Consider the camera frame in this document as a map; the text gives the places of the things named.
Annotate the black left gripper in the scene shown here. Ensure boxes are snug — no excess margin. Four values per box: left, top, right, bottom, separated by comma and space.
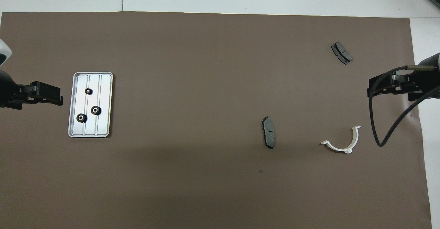
0, 70, 63, 110

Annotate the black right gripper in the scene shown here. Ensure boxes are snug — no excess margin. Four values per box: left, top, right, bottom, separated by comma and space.
367, 70, 440, 102

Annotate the silver metal tray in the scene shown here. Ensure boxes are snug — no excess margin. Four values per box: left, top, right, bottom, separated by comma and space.
68, 72, 113, 138

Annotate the dark grey slotted brake pad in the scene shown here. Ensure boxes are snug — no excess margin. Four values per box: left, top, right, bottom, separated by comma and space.
331, 42, 353, 65

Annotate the brown table mat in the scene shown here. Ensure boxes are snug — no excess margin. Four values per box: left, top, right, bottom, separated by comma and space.
0, 12, 432, 229

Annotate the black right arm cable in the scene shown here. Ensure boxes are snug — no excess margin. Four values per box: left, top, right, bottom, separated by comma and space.
370, 65, 440, 147

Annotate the white curved plastic bracket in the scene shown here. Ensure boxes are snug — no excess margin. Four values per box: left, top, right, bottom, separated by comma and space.
320, 126, 361, 153

